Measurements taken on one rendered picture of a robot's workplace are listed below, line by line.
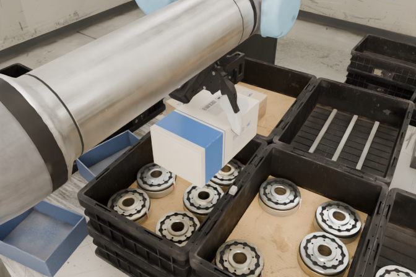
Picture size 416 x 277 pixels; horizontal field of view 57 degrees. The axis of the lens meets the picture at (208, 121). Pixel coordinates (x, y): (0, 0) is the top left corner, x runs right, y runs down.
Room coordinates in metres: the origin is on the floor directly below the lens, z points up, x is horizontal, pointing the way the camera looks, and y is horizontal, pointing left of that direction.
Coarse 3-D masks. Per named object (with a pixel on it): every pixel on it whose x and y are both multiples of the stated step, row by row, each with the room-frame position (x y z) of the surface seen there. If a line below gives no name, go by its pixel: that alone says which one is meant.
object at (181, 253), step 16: (256, 160) 0.70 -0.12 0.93; (96, 176) 0.64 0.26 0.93; (240, 176) 0.64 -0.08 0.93; (80, 192) 0.59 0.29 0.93; (96, 208) 0.55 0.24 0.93; (128, 224) 0.50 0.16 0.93; (208, 224) 0.50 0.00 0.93; (144, 240) 0.48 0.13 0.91; (160, 240) 0.46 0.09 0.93; (192, 240) 0.46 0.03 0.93; (176, 256) 0.44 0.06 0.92
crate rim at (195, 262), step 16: (272, 144) 0.76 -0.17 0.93; (320, 160) 0.70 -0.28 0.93; (352, 176) 0.64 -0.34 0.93; (240, 192) 0.59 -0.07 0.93; (384, 192) 0.59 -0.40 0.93; (224, 208) 0.54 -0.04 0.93; (368, 240) 0.47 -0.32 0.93; (192, 256) 0.43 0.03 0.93; (368, 256) 0.43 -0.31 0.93; (208, 272) 0.40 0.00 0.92; (224, 272) 0.39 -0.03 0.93
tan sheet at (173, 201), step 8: (176, 176) 0.74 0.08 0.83; (136, 184) 0.71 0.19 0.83; (176, 184) 0.71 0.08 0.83; (184, 184) 0.71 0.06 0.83; (192, 184) 0.71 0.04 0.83; (176, 192) 0.68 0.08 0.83; (224, 192) 0.68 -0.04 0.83; (152, 200) 0.65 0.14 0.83; (160, 200) 0.65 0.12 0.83; (168, 200) 0.65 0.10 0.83; (176, 200) 0.65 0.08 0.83; (152, 208) 0.63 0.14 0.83; (160, 208) 0.63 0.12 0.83; (168, 208) 0.63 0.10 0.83; (176, 208) 0.63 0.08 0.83; (152, 216) 0.60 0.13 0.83; (160, 216) 0.60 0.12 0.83; (144, 224) 0.58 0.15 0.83; (152, 224) 0.58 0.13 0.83; (200, 224) 0.58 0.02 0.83
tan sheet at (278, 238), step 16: (272, 176) 0.74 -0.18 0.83; (304, 192) 0.68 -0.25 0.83; (256, 208) 0.63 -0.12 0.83; (304, 208) 0.63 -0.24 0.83; (240, 224) 0.58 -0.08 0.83; (256, 224) 0.58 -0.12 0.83; (272, 224) 0.58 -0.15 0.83; (288, 224) 0.58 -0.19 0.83; (304, 224) 0.58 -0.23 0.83; (256, 240) 0.54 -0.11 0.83; (272, 240) 0.54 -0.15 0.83; (288, 240) 0.54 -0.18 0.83; (272, 256) 0.49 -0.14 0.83; (288, 256) 0.49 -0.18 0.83; (272, 272) 0.46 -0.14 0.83; (288, 272) 0.46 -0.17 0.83; (304, 272) 0.46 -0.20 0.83
